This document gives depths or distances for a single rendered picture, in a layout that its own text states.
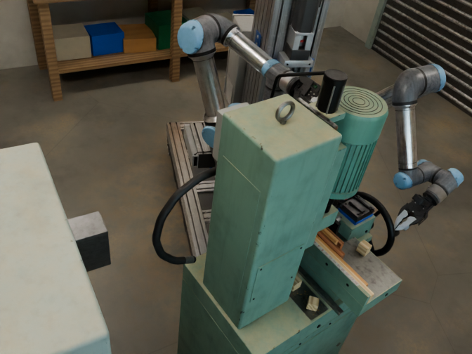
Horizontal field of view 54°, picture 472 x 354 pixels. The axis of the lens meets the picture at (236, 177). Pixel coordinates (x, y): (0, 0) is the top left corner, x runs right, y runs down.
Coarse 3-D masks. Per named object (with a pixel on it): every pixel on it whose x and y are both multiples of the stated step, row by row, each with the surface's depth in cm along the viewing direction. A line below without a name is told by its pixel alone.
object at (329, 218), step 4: (332, 208) 161; (328, 212) 159; (332, 212) 159; (336, 212) 160; (324, 216) 157; (328, 216) 158; (332, 216) 160; (324, 220) 158; (328, 220) 160; (332, 220) 162; (320, 224) 158; (324, 224) 160; (328, 224) 162; (320, 228) 160
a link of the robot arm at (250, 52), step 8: (216, 16) 183; (224, 24) 184; (232, 24) 186; (224, 32) 185; (232, 32) 185; (240, 32) 187; (224, 40) 186; (232, 40) 185; (240, 40) 185; (248, 40) 185; (232, 48) 188; (240, 48) 185; (248, 48) 184; (256, 48) 184; (248, 56) 185; (256, 56) 183; (264, 56) 183; (256, 64) 184
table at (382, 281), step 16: (352, 240) 174; (368, 240) 181; (304, 256) 170; (352, 256) 168; (368, 256) 169; (320, 272) 165; (368, 272) 163; (384, 272) 164; (336, 288) 160; (384, 288) 159; (352, 304) 156; (368, 304) 154
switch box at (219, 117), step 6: (228, 108) 125; (234, 108) 126; (222, 114) 123; (216, 120) 126; (216, 126) 127; (216, 132) 128; (216, 138) 129; (216, 144) 130; (216, 150) 131; (216, 156) 132
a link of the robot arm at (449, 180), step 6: (450, 168) 194; (438, 174) 193; (444, 174) 192; (450, 174) 191; (456, 174) 190; (462, 174) 191; (438, 180) 192; (444, 180) 190; (450, 180) 190; (456, 180) 190; (462, 180) 191; (444, 186) 189; (450, 186) 189; (456, 186) 191; (450, 192) 191
